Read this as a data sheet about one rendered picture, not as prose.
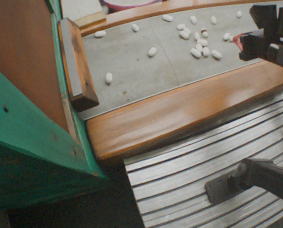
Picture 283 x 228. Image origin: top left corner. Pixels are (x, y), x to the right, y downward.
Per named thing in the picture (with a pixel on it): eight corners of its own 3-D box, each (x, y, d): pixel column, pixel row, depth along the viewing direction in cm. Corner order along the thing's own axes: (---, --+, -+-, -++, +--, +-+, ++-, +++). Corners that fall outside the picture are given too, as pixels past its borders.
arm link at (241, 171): (242, 162, 42) (241, 185, 40) (270, 162, 42) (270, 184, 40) (232, 165, 48) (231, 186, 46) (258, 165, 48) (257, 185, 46)
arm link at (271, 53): (266, 30, 34) (291, 36, 29) (280, 35, 36) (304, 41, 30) (261, 60, 38) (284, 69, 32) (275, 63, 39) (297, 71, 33)
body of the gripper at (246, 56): (237, 35, 40) (259, 40, 34) (264, 30, 41) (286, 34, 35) (239, 60, 44) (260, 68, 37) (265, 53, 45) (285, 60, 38)
